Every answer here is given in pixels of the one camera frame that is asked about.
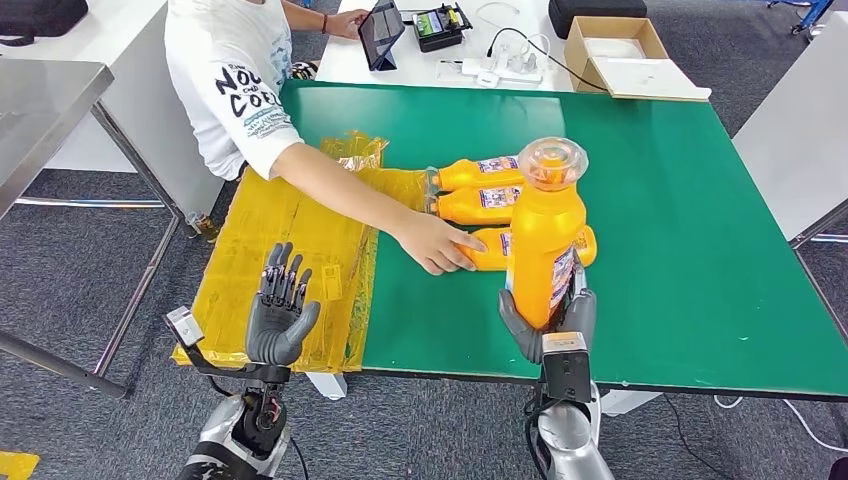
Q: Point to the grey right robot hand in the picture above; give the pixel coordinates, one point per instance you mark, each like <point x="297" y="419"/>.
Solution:
<point x="582" y="311"/>

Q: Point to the person's right hand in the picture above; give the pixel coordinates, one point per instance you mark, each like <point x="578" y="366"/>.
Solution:
<point x="434" y="242"/>

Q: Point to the person's left hand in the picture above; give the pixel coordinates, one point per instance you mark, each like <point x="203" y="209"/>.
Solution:
<point x="348" y="23"/>

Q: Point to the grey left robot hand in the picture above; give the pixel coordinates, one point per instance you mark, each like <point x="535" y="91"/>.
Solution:
<point x="278" y="331"/>

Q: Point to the orange detergent bottle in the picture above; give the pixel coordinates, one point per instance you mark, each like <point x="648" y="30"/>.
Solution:
<point x="493" y="255"/>
<point x="543" y="232"/>
<point x="470" y="206"/>
<point x="464" y="173"/>

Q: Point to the person's right forearm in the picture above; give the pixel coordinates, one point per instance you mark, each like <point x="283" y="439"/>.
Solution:
<point x="344" y="195"/>

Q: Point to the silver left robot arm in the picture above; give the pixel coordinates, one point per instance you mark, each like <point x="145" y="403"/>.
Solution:
<point x="222" y="427"/>

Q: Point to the person's left forearm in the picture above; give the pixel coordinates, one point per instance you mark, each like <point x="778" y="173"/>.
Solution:
<point x="305" y="16"/>

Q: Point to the black tablet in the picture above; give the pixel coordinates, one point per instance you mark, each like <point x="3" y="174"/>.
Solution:
<point x="381" y="33"/>

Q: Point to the white table foot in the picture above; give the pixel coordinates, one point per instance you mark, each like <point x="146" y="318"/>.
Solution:
<point x="326" y="386"/>
<point x="626" y="403"/>

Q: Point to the black label printer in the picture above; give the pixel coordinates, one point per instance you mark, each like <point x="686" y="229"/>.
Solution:
<point x="437" y="26"/>

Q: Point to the yellow taped sheet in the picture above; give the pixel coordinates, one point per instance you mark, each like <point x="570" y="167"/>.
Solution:
<point x="278" y="218"/>

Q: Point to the person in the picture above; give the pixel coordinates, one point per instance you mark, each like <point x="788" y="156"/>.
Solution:
<point x="225" y="79"/>

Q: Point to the white charger adapter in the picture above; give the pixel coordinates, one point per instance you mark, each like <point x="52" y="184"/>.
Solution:
<point x="487" y="79"/>

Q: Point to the white power strip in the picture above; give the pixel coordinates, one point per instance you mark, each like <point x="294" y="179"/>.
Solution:
<point x="510" y="69"/>

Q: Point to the white desk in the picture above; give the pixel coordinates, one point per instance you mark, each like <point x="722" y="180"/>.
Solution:
<point x="132" y="99"/>

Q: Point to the cardboard box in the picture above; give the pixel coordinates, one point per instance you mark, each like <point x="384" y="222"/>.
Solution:
<point x="599" y="71"/>

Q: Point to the black case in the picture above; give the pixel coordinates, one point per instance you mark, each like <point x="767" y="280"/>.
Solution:
<point x="596" y="14"/>

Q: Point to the white foam insert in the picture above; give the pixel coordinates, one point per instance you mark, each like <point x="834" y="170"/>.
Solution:
<point x="615" y="48"/>

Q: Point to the white side table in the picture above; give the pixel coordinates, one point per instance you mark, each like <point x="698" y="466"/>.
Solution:
<point x="795" y="132"/>

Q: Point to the yellow floor tape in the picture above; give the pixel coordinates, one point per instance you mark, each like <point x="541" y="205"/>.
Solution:
<point x="16" y="467"/>

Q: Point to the black bag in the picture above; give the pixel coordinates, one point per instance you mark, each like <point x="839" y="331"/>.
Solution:
<point x="40" y="14"/>

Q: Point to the steel table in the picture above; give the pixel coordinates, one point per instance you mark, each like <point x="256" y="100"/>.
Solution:
<point x="46" y="112"/>

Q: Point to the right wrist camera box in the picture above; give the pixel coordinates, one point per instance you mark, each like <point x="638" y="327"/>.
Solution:
<point x="566" y="371"/>

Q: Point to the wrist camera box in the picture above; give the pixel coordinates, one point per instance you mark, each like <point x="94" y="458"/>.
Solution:
<point x="183" y="326"/>
<point x="566" y="371"/>

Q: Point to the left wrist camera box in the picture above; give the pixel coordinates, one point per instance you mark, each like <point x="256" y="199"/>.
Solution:
<point x="183" y="326"/>

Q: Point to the blue metal frame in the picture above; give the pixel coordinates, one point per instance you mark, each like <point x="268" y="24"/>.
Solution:
<point x="815" y="12"/>

